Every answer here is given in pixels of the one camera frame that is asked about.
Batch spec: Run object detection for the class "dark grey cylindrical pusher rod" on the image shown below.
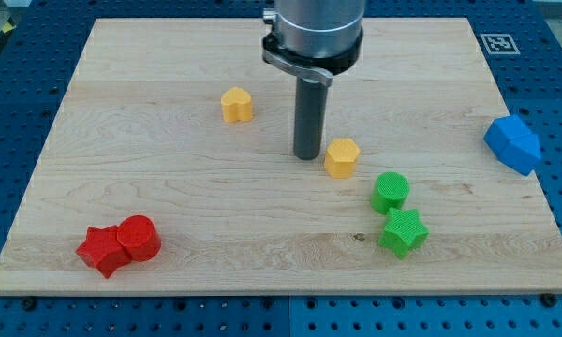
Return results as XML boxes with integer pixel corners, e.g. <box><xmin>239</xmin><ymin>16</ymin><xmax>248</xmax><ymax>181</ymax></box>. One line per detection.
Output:
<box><xmin>293</xmin><ymin>78</ymin><xmax>328</xmax><ymax>160</ymax></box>

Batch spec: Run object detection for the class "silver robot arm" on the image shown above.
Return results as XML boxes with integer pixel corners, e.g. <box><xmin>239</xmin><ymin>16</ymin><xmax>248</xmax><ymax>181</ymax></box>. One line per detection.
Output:
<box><xmin>262</xmin><ymin>0</ymin><xmax>366</xmax><ymax>160</ymax></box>

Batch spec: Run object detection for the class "yellow heart block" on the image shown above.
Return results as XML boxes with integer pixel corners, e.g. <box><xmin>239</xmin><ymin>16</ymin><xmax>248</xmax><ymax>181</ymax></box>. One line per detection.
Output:
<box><xmin>220</xmin><ymin>87</ymin><xmax>253</xmax><ymax>123</ymax></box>

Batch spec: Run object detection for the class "yellow hexagon block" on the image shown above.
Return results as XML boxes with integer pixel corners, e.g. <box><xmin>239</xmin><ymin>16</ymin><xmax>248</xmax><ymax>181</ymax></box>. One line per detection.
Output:
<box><xmin>324</xmin><ymin>138</ymin><xmax>361</xmax><ymax>179</ymax></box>

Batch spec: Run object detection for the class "green cylinder block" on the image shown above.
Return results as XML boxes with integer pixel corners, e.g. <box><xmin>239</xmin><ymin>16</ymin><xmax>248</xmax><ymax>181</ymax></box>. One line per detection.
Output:
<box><xmin>370</xmin><ymin>171</ymin><xmax>410</xmax><ymax>214</ymax></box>

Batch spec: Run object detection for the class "green star block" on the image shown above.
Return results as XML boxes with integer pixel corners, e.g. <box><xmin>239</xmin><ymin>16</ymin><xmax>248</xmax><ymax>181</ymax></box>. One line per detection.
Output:
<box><xmin>377</xmin><ymin>208</ymin><xmax>429</xmax><ymax>259</ymax></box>

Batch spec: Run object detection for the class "wooden board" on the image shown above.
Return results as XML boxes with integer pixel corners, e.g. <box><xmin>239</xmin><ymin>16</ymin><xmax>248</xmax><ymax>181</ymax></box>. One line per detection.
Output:
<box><xmin>0</xmin><ymin>18</ymin><xmax>562</xmax><ymax>297</ymax></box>

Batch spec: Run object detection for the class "white fiducial marker tag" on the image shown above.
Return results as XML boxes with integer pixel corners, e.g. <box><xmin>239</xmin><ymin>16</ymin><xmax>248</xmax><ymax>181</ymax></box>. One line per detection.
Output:
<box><xmin>481</xmin><ymin>33</ymin><xmax>520</xmax><ymax>55</ymax></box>

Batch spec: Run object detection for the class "blue cube block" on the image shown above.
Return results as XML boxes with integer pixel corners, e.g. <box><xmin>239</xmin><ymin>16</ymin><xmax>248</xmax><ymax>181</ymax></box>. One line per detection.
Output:
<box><xmin>483</xmin><ymin>115</ymin><xmax>532</xmax><ymax>156</ymax></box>

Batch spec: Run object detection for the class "blue pentagon block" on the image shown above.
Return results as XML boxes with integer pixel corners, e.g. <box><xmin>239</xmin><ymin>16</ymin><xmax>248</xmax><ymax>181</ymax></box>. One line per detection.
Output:
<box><xmin>497</xmin><ymin>133</ymin><xmax>542</xmax><ymax>176</ymax></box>

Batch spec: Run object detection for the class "red cylinder block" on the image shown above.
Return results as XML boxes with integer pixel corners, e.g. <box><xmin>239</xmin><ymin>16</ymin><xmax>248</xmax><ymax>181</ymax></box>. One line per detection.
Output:
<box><xmin>116</xmin><ymin>214</ymin><xmax>162</xmax><ymax>262</ymax></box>

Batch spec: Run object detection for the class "red star block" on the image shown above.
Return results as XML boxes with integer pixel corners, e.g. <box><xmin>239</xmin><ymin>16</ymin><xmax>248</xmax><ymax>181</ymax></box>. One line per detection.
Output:
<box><xmin>76</xmin><ymin>226</ymin><xmax>131</xmax><ymax>278</ymax></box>

